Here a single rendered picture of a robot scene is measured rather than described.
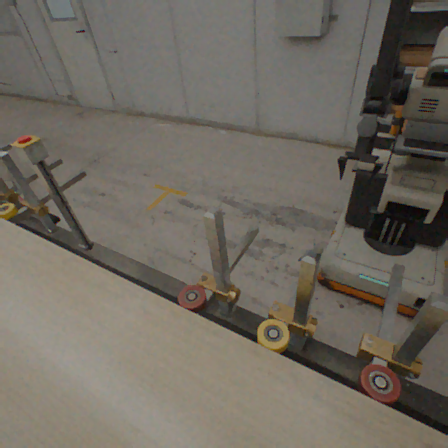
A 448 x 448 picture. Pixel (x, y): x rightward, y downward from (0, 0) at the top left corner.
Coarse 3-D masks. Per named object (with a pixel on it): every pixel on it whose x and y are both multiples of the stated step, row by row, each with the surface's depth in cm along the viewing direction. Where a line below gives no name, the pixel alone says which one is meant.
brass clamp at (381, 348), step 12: (372, 336) 75; (360, 348) 73; (372, 348) 73; (384, 348) 72; (384, 360) 71; (396, 360) 70; (420, 360) 70; (396, 372) 72; (408, 372) 69; (420, 372) 68
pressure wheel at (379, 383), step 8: (368, 368) 65; (376, 368) 65; (384, 368) 65; (360, 376) 65; (368, 376) 64; (376, 376) 64; (384, 376) 64; (392, 376) 64; (360, 384) 64; (368, 384) 63; (376, 384) 63; (384, 384) 63; (392, 384) 63; (400, 384) 63; (368, 392) 62; (376, 392) 62; (384, 392) 62; (392, 392) 62; (400, 392) 61; (376, 400) 61; (384, 400) 61; (392, 400) 61
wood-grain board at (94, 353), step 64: (0, 256) 105; (64, 256) 102; (0, 320) 85; (64, 320) 83; (128, 320) 81; (192, 320) 79; (0, 384) 72; (64, 384) 70; (128, 384) 69; (192, 384) 67; (256, 384) 66; (320, 384) 65
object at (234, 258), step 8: (248, 232) 112; (256, 232) 113; (248, 240) 109; (240, 248) 106; (232, 256) 104; (240, 256) 105; (232, 264) 101; (208, 296) 93; (208, 304) 93; (200, 312) 89
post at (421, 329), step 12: (432, 300) 55; (444, 300) 54; (420, 312) 60; (432, 312) 55; (444, 312) 54; (420, 324) 59; (432, 324) 57; (408, 336) 63; (420, 336) 61; (432, 336) 59; (396, 348) 70; (408, 348) 65; (420, 348) 63; (408, 360) 68
